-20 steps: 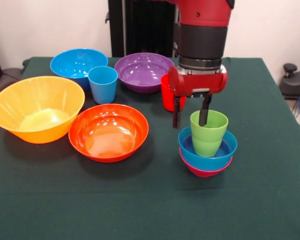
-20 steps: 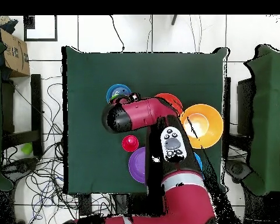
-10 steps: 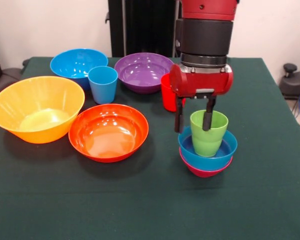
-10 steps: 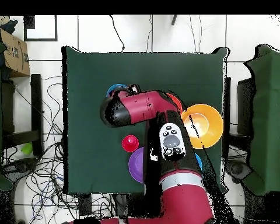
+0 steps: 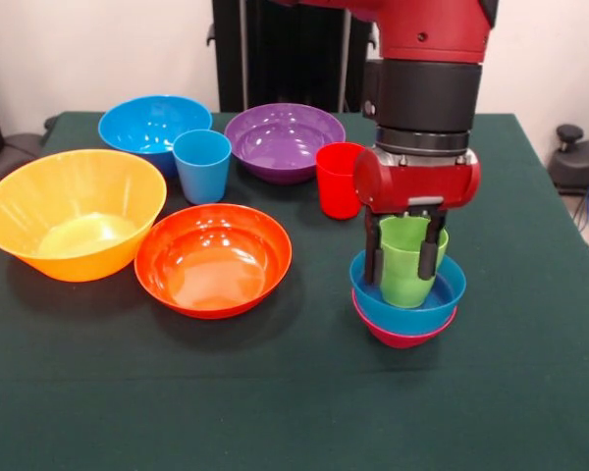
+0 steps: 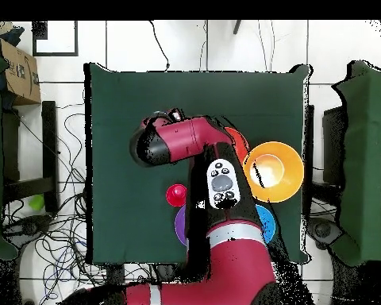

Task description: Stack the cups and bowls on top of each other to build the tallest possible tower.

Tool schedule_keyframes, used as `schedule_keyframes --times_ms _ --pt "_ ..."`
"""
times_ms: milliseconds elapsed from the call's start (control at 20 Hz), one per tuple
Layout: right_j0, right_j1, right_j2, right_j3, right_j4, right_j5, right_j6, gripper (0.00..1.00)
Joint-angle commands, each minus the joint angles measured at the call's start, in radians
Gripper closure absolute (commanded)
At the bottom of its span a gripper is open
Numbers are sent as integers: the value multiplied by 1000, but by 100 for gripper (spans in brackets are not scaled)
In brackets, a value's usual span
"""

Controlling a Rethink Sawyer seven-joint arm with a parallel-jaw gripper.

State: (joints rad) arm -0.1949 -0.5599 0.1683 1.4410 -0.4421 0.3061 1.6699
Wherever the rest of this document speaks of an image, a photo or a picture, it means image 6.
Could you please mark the dark green tablecloth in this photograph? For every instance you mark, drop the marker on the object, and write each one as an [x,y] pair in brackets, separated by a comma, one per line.
[130,206]

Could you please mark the red cup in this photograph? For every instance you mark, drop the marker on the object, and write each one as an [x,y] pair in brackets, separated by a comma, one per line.
[176,195]

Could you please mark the dark grey rod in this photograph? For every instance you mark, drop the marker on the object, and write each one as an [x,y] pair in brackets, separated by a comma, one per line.
[237,27]

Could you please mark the orange bowl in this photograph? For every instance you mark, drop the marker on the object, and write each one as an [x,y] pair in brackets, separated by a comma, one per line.
[241,143]

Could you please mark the dark grey caster foot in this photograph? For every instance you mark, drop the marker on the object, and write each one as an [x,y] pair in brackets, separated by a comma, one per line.
[323,230]
[28,226]

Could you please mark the large yellow bowl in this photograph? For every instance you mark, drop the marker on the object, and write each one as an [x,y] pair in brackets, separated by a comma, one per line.
[289,187]

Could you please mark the purple bowl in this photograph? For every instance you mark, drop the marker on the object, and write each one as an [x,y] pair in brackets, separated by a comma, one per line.
[180,225]

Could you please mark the light green plastic cup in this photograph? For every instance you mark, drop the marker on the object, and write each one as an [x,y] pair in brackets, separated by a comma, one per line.
[36,202]

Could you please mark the black box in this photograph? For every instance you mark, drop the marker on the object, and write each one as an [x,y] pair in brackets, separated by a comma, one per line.
[333,143]

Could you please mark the grey square frame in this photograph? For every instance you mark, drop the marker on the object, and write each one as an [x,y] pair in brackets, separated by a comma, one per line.
[39,31]

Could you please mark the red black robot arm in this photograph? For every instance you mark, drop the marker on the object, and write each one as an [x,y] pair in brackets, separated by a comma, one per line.
[235,270]

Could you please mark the black metal frame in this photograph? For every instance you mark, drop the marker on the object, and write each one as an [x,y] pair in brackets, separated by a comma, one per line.
[49,143]

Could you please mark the cardboard box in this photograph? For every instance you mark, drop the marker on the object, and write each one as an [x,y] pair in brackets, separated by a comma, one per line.
[22,76]

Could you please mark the large blue bowl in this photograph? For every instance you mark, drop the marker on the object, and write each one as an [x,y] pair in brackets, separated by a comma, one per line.
[268,222]

